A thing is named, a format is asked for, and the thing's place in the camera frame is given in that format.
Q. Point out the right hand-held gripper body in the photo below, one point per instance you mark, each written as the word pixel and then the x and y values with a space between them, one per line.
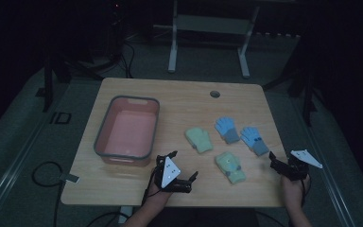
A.
pixel 299 164

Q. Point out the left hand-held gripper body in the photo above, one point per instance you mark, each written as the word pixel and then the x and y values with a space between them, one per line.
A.
pixel 170 173

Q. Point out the blue glove with dark dots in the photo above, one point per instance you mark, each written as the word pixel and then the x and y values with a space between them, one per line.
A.
pixel 253 140

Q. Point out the plain green mitten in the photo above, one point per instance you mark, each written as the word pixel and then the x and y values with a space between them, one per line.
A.
pixel 199 140

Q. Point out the green mitten with blue pattern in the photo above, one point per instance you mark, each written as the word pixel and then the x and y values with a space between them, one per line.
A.
pixel 230 167

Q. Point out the pink basin with grey rim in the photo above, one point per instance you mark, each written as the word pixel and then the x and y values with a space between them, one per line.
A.
pixel 127 130

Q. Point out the plain blue glove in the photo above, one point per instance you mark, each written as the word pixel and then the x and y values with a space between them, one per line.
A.
pixel 227 129

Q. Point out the person's left hand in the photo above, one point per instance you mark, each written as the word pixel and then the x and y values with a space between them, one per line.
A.
pixel 159 197

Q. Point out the person's right hand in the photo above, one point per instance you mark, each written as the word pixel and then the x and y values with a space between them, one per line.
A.
pixel 293 190

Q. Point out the white table leg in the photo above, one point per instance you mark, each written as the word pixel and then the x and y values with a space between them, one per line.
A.
pixel 125 215

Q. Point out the black tripod stand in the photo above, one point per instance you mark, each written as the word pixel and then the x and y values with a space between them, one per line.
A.
pixel 48 78
pixel 305 85

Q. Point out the grey table edge clip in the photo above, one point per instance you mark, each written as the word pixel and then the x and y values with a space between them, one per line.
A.
pixel 69 178

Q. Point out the dark equipment tower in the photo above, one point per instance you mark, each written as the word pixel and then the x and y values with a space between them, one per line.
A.
pixel 116 28

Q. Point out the white metal stand frame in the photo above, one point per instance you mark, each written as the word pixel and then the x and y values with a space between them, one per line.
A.
pixel 209 25

